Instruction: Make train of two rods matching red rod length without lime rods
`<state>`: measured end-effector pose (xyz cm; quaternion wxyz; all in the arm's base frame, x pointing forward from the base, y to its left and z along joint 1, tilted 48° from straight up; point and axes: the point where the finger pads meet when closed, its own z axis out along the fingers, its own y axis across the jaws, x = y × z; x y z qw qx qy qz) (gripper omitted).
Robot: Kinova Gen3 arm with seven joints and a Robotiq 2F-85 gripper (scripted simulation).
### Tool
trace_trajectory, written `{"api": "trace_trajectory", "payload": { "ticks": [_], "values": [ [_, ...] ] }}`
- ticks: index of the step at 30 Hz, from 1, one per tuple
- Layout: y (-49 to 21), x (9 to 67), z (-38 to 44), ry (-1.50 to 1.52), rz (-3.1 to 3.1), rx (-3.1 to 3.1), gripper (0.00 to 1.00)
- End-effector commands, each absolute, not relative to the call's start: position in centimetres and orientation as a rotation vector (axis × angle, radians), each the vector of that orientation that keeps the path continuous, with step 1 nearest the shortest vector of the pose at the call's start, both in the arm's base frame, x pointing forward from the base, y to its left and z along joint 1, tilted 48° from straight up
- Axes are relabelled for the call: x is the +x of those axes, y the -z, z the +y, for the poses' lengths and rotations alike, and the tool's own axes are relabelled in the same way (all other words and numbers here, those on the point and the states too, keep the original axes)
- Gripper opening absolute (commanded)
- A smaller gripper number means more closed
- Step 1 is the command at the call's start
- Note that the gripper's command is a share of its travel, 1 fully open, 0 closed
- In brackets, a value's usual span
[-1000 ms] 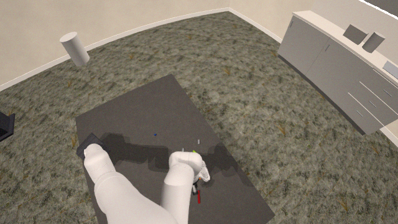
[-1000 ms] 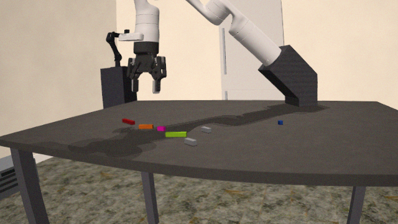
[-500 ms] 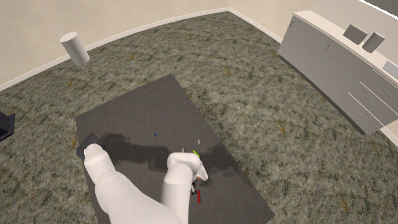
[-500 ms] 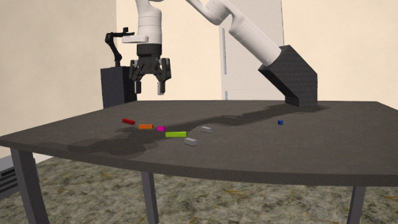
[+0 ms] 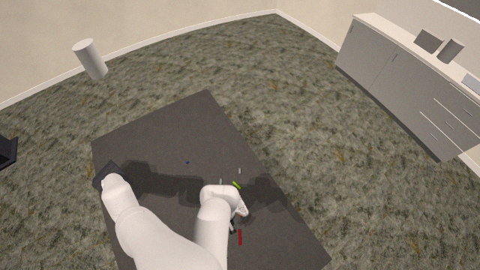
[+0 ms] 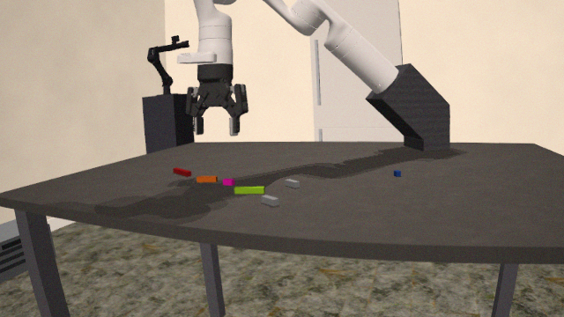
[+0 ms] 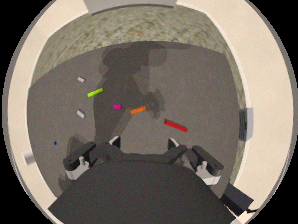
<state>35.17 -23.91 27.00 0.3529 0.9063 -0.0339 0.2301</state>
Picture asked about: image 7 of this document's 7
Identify lime green rod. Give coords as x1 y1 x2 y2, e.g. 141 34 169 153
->
88 88 104 97

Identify orange rod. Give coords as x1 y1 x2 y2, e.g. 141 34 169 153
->
131 106 146 114

